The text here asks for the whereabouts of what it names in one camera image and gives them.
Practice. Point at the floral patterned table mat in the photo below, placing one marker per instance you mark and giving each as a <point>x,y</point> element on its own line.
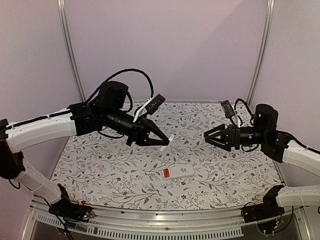
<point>107,172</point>

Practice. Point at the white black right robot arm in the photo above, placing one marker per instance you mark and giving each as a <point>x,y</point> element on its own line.
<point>279,146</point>

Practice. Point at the aluminium frame post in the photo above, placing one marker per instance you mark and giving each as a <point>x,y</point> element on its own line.
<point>61,7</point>
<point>270,5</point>

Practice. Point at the red orange AA battery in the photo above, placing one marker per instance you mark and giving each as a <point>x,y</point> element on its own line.
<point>166,171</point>

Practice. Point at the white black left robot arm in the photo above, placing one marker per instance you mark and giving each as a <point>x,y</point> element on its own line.
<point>105,110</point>

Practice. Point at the front aluminium rail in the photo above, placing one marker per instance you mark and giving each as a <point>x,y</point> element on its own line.
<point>109,223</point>

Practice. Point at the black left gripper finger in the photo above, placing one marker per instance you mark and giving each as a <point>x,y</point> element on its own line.
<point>151,127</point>
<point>152,142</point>

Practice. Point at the white remote control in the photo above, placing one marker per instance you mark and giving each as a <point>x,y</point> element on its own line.
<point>178,171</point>

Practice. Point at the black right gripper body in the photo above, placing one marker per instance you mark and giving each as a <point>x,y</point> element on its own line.
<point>233,137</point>

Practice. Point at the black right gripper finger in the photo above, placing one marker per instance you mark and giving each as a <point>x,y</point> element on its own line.
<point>221,143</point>
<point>220,130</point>

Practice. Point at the right aluminium frame post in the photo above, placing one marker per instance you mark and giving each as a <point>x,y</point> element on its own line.
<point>270,5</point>

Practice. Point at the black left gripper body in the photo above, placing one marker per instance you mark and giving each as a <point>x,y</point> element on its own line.
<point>137,132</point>

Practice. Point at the left aluminium frame post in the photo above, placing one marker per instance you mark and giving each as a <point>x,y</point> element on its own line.
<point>61,7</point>

